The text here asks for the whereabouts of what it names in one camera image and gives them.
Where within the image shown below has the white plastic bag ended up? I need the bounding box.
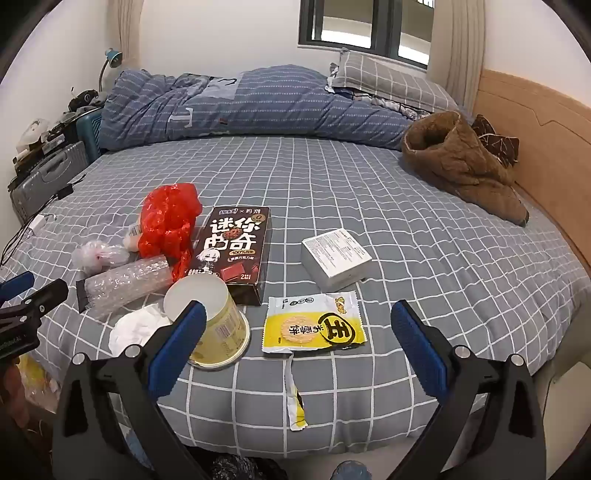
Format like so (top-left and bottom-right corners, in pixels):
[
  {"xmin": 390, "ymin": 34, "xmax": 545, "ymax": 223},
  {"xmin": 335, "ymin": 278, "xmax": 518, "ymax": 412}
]
[{"xmin": 16, "ymin": 117, "xmax": 49, "ymax": 153}]

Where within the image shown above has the dark framed window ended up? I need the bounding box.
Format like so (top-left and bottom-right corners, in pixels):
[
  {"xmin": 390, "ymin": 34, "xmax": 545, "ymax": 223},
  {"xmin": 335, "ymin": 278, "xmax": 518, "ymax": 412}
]
[{"xmin": 298, "ymin": 0, "xmax": 437, "ymax": 70}]

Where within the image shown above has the grey suitcase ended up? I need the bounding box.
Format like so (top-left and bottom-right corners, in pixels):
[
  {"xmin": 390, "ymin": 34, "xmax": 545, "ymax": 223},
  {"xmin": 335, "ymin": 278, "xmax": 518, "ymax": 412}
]
[{"xmin": 9, "ymin": 141, "xmax": 90, "ymax": 220}]

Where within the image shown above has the wooden headboard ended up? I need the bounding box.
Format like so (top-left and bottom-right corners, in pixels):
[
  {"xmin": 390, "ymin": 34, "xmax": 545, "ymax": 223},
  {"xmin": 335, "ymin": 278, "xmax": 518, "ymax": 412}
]
[{"xmin": 471, "ymin": 69, "xmax": 591, "ymax": 324}]

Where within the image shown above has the dark patterned cushion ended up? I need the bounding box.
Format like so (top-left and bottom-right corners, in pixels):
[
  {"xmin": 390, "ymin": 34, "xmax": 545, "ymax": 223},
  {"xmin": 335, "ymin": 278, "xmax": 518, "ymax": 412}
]
[{"xmin": 471, "ymin": 114, "xmax": 520, "ymax": 167}]

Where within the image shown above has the torn wrapper strip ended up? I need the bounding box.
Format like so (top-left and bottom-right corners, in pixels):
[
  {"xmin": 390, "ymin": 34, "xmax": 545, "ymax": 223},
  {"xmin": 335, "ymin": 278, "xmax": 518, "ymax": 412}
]
[{"xmin": 284, "ymin": 353, "xmax": 309, "ymax": 431}]

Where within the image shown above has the blue desk lamp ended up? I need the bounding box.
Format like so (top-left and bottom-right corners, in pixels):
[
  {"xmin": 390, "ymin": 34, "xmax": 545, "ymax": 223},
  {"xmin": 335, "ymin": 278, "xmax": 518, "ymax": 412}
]
[{"xmin": 98, "ymin": 48, "xmax": 124, "ymax": 93}]

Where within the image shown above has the red plastic bag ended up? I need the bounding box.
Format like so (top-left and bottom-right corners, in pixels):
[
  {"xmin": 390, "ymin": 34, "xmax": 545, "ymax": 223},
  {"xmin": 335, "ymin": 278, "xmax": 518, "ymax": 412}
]
[{"xmin": 139, "ymin": 183, "xmax": 204, "ymax": 282}]

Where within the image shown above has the black cable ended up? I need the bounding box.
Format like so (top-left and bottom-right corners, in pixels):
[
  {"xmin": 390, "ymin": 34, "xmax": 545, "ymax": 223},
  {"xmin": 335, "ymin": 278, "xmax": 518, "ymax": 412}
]
[{"xmin": 0, "ymin": 222, "xmax": 33, "ymax": 266}]

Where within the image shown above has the white tissue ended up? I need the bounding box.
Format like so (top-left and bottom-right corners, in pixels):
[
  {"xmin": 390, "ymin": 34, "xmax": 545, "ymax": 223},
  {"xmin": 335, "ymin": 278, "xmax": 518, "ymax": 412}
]
[{"xmin": 109, "ymin": 305, "xmax": 174, "ymax": 358}]

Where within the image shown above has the clear bubble wrap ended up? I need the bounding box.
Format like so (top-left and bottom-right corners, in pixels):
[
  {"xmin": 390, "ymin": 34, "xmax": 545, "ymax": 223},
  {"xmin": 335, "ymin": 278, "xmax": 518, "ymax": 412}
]
[{"xmin": 84, "ymin": 256, "xmax": 171, "ymax": 319}]

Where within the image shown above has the brown fleece jacket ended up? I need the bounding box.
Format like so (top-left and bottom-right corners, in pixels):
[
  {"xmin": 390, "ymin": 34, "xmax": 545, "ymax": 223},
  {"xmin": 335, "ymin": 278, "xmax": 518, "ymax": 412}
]
[{"xmin": 401, "ymin": 111, "xmax": 531, "ymax": 227}]

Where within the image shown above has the clear plastic bag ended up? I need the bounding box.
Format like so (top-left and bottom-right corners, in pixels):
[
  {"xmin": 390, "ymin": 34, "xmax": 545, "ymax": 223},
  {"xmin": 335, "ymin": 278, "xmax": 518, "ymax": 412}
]
[{"xmin": 71, "ymin": 242, "xmax": 131, "ymax": 274}]

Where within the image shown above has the yellow paper cup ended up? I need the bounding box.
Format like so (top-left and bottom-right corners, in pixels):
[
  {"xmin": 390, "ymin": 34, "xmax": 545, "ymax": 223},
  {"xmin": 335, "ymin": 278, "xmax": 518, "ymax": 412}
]
[{"xmin": 163, "ymin": 278, "xmax": 251, "ymax": 371}]

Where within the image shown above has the beige curtain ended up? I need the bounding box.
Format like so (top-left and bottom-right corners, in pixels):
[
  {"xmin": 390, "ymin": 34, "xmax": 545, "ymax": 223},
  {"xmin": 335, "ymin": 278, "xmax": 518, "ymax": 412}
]
[
  {"xmin": 427, "ymin": 0, "xmax": 485, "ymax": 116},
  {"xmin": 108, "ymin": 0, "xmax": 144, "ymax": 75}
]

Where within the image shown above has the grey checked bed sheet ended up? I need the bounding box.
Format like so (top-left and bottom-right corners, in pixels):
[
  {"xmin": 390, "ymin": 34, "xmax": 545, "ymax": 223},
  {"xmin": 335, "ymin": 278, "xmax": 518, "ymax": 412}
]
[{"xmin": 0, "ymin": 134, "xmax": 583, "ymax": 462}]

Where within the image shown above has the dark clutter pile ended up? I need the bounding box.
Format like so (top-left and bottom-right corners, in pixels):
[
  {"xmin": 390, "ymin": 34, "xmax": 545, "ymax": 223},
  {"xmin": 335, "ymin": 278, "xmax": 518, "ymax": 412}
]
[{"xmin": 68, "ymin": 90, "xmax": 107, "ymax": 114}]

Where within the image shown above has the teal suitcase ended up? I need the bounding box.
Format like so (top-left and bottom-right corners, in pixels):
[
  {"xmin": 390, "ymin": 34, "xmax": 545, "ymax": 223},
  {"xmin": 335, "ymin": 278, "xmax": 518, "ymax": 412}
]
[{"xmin": 76, "ymin": 110, "xmax": 105, "ymax": 160}]

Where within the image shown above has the dark brown cookie box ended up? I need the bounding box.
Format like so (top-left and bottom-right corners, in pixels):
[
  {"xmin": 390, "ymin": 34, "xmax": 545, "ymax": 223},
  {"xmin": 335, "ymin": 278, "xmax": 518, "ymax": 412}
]
[{"xmin": 187, "ymin": 206, "xmax": 273, "ymax": 306}]

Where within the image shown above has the yellow snack wrapper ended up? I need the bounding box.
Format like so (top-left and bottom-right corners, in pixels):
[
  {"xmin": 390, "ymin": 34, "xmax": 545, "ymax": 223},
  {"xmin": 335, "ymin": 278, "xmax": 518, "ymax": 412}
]
[{"xmin": 262, "ymin": 292, "xmax": 367, "ymax": 355}]

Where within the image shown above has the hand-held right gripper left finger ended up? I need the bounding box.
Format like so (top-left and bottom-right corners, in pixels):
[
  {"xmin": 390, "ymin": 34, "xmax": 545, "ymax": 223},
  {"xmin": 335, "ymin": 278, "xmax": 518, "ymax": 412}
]
[{"xmin": 52, "ymin": 300, "xmax": 208, "ymax": 480}]

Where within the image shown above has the grey checked pillow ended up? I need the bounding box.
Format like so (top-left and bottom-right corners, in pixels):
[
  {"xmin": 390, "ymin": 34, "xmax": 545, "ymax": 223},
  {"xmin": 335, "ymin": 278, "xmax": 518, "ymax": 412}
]
[{"xmin": 327, "ymin": 48, "xmax": 467, "ymax": 116}]

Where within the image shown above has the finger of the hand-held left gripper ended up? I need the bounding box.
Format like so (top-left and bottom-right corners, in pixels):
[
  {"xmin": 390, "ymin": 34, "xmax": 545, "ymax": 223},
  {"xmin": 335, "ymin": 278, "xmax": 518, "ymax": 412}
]
[
  {"xmin": 0, "ymin": 271, "xmax": 36, "ymax": 297},
  {"xmin": 0, "ymin": 278, "xmax": 69, "ymax": 325}
]

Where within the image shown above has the white cardboard box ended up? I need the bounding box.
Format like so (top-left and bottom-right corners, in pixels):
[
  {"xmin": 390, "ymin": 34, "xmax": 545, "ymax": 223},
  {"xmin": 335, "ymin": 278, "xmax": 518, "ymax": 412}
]
[{"xmin": 301, "ymin": 227, "xmax": 373, "ymax": 292}]

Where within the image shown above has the yellow plastic bag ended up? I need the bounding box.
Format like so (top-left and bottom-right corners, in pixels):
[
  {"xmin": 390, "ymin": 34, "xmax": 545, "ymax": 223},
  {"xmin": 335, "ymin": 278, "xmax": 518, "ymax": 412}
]
[{"xmin": 18, "ymin": 355, "xmax": 61, "ymax": 411}]

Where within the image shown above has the blue striped quilt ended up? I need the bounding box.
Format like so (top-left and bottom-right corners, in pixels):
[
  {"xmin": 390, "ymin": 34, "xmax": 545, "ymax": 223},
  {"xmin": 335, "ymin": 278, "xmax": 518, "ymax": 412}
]
[{"xmin": 98, "ymin": 66, "xmax": 416, "ymax": 151}]

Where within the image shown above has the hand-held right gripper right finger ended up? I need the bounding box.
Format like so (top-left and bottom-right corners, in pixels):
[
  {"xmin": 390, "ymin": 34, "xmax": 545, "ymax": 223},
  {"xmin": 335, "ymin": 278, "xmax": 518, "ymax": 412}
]
[{"xmin": 390, "ymin": 299, "xmax": 548, "ymax": 480}]

